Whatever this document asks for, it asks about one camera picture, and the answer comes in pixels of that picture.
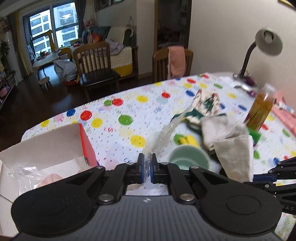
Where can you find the clear plastic bag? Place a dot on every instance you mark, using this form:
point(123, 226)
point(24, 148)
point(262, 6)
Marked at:
point(163, 135)

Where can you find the green ceramic bowl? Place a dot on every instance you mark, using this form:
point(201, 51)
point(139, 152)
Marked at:
point(187, 158)

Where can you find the potted green plant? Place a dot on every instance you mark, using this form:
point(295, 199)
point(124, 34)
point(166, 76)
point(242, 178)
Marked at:
point(4, 49)

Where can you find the yellow giraffe toy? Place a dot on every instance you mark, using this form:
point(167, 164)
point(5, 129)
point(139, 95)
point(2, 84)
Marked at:
point(49, 40)

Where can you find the purple small item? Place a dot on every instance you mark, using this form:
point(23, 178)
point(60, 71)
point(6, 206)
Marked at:
point(251, 81)

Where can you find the grey desk lamp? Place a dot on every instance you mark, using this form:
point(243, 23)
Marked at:
point(269, 41)

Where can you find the pink small bag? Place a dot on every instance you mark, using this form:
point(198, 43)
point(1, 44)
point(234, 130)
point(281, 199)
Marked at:
point(3, 91)

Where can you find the lavender cloth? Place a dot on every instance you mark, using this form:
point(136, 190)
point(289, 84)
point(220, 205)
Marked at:
point(115, 47)

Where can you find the wooden chair black seat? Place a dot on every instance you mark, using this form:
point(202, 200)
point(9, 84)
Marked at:
point(97, 77)

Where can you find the small yellow chair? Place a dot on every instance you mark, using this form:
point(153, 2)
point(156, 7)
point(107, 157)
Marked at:
point(64, 52)

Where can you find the grey fabric bag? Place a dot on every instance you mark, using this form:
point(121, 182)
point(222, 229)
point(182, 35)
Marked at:
point(66, 68)

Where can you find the polka dot tablecloth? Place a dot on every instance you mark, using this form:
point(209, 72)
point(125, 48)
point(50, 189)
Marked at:
point(138, 111)

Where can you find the grey fluffy cloth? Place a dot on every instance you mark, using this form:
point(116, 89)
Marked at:
point(219, 129)

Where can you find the pink sheet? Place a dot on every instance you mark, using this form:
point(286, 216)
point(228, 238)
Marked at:
point(285, 115)

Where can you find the red basin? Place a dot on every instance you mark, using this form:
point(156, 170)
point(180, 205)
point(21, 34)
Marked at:
point(70, 82)

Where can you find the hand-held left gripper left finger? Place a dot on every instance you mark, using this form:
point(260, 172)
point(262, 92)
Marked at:
point(141, 170)

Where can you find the white tower air conditioner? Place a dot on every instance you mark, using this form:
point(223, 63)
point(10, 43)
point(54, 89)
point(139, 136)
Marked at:
point(9, 47)

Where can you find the white round coffee table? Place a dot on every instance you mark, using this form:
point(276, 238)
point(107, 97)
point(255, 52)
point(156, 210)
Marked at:
point(46, 59)

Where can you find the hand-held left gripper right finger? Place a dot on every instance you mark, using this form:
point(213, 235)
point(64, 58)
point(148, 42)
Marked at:
point(153, 170)

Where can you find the red printed cushion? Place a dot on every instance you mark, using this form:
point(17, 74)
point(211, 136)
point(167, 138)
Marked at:
point(93, 38)

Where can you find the small round stool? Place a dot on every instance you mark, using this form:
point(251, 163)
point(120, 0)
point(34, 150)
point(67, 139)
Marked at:
point(45, 82)

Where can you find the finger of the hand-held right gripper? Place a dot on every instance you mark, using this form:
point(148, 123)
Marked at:
point(284, 168)
point(267, 185)

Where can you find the pink towel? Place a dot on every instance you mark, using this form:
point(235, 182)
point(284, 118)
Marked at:
point(177, 60)

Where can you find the crumpled clear plastic wrap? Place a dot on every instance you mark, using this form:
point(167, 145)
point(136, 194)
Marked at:
point(22, 172)

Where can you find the sofa with cream cover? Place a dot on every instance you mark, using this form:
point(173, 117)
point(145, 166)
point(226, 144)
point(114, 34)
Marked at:
point(123, 59)

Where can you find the large window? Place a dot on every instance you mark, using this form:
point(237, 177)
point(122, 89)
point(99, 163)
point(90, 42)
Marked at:
point(62, 25)

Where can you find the red cardboard box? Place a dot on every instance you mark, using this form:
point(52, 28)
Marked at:
point(46, 143)

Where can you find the beige cloth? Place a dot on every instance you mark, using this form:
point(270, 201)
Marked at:
point(235, 160)

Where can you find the grey yellow-edged curtain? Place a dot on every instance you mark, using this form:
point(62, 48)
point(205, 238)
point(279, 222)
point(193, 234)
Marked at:
point(18, 44)

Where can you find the hanging doll decoration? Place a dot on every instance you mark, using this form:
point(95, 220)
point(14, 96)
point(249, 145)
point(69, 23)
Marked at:
point(89, 22)

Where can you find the orange drink bottle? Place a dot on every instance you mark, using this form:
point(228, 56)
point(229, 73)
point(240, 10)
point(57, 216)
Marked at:
point(260, 110)

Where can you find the pink soft item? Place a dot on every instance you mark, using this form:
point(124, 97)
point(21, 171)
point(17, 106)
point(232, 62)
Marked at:
point(49, 180)

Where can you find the low dark media cabinet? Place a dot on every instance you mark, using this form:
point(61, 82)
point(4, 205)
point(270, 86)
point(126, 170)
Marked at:
point(6, 84)

